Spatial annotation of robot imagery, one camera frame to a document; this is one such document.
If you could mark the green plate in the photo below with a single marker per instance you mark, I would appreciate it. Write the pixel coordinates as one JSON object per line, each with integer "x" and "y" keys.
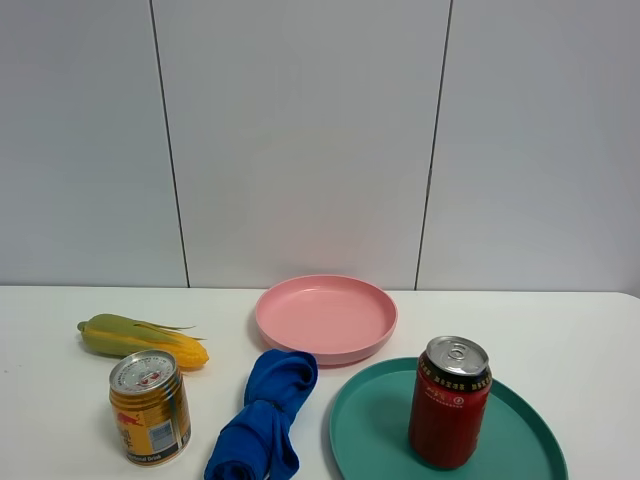
{"x": 369, "y": 425}

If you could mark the pink plate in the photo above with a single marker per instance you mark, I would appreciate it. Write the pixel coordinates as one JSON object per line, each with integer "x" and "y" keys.
{"x": 339, "y": 320}

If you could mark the gold energy drink can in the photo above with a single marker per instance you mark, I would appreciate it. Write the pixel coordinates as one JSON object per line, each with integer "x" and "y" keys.
{"x": 150, "y": 407}

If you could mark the toy corn cob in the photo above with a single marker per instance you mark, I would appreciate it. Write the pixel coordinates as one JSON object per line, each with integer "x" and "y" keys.
{"x": 120, "y": 336}

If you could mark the red drink can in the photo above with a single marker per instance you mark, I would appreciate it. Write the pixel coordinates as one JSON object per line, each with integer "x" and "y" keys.
{"x": 453, "y": 380}

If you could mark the blue cloth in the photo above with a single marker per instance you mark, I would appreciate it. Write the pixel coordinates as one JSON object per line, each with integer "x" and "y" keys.
{"x": 256, "y": 443}

